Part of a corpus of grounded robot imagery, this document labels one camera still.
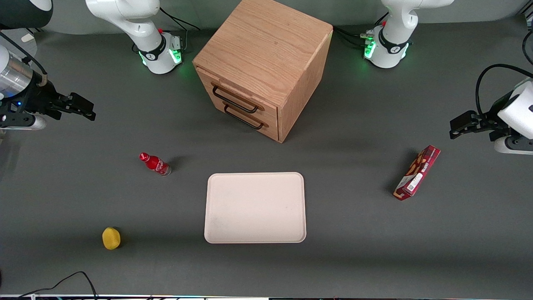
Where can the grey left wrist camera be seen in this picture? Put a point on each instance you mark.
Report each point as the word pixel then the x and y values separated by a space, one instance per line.
pixel 506 146

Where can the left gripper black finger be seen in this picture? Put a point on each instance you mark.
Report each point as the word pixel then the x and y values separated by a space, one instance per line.
pixel 465 120
pixel 464 132

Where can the wooden oak cabinet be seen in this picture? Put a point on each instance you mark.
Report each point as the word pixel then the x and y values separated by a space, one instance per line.
pixel 266 46

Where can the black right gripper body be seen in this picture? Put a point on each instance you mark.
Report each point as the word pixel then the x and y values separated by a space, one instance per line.
pixel 41 99

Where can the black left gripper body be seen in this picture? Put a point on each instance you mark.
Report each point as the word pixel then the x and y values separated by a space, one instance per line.
pixel 489 120

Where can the red cookie box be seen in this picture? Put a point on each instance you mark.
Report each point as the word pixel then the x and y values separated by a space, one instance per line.
pixel 416 173

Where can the red cola bottle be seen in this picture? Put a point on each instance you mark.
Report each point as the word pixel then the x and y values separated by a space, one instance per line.
pixel 155 163

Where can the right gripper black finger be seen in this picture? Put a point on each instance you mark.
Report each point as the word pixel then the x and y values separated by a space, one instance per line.
pixel 81 102
pixel 81 113

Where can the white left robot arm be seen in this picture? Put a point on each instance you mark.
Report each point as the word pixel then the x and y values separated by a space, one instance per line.
pixel 391 50

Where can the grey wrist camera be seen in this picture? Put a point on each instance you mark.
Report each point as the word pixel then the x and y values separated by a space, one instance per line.
pixel 38 123
pixel 506 146

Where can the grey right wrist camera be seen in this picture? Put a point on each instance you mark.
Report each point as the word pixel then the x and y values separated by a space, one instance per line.
pixel 38 123

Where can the yellow lemon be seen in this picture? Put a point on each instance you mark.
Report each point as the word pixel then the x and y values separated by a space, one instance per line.
pixel 111 238

